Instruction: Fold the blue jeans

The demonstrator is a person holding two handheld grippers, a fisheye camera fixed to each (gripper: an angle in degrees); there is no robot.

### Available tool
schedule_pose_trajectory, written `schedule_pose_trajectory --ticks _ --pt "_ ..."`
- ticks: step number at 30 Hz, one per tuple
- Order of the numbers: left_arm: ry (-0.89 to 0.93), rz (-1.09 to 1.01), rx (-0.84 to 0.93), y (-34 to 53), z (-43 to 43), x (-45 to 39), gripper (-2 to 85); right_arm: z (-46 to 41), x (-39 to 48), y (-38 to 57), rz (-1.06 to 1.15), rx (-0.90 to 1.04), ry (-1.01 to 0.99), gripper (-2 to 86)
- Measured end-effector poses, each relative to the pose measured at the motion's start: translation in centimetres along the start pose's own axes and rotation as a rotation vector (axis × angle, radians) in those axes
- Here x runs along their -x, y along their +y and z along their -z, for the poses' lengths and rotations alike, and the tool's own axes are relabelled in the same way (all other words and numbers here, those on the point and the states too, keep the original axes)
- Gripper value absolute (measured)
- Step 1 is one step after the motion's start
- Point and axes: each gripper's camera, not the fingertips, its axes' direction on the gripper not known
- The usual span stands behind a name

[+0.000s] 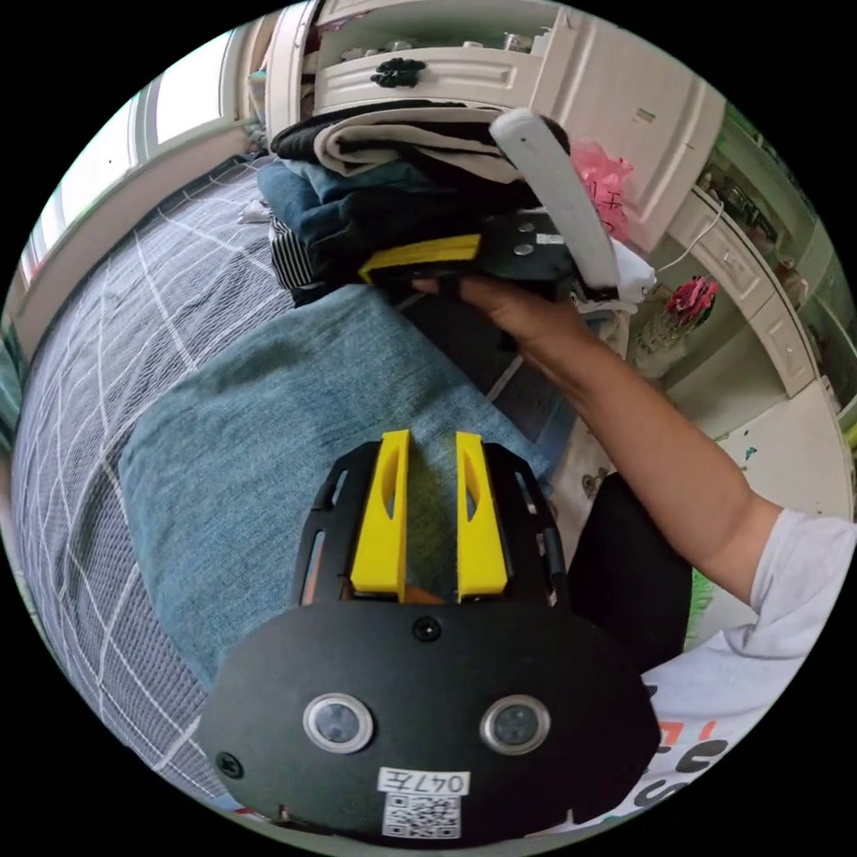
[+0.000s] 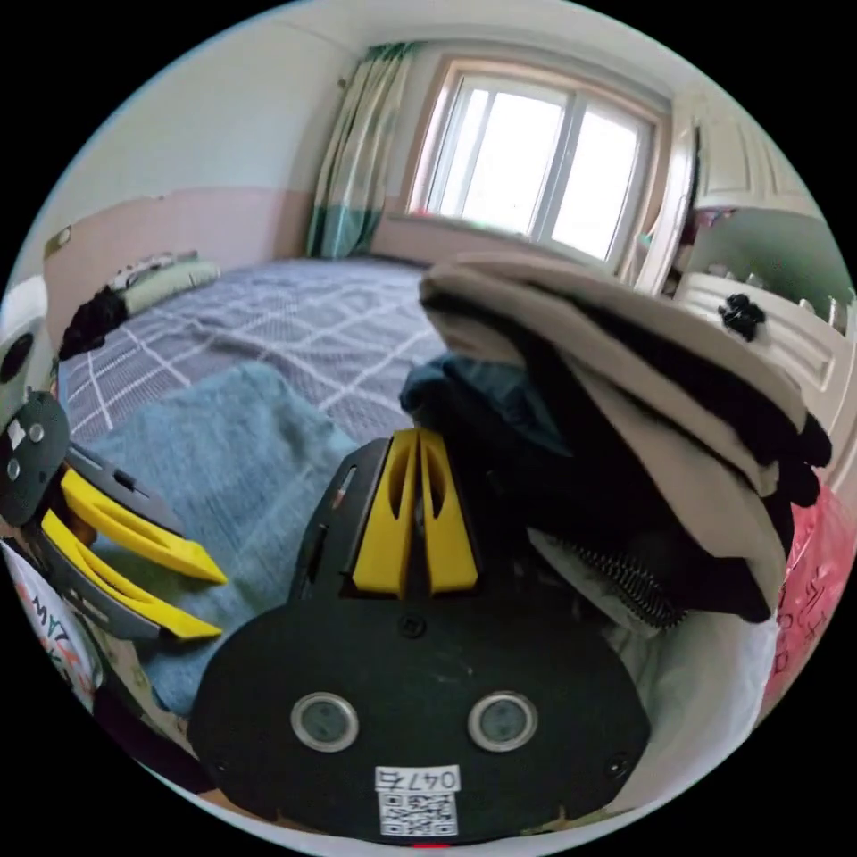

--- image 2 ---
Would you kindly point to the green striped folded blanket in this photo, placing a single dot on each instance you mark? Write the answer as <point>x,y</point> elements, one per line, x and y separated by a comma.
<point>181,276</point>

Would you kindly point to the green and beige curtain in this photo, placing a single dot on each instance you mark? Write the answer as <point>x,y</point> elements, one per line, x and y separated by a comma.
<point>355,167</point>

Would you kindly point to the pile of beige black clothes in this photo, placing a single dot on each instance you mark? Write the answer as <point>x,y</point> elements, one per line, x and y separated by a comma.
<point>636,375</point>

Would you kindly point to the window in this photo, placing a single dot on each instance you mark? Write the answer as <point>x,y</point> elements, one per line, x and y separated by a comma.
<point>535,161</point>

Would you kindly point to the white cupboard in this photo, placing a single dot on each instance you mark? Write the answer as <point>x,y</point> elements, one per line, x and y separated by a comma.
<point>790,348</point>

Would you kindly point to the pink plastic bag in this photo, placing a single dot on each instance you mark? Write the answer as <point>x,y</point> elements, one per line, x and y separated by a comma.
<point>810,602</point>

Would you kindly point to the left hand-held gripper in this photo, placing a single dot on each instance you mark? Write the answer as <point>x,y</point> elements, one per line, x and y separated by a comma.
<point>33,455</point>

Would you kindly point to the person's body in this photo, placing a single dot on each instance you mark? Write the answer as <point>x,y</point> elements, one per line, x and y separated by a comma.
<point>40,623</point>

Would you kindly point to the bed with grey checked quilt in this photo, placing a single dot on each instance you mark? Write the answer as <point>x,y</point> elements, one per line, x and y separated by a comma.
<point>268,315</point>

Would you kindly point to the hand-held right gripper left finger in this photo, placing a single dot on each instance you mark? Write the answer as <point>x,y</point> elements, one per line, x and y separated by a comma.
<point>385,535</point>

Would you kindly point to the blue jeans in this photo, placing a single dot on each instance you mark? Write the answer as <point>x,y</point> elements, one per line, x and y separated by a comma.
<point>221,455</point>

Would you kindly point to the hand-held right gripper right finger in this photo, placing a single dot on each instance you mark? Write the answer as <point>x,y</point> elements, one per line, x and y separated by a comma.
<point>450,542</point>

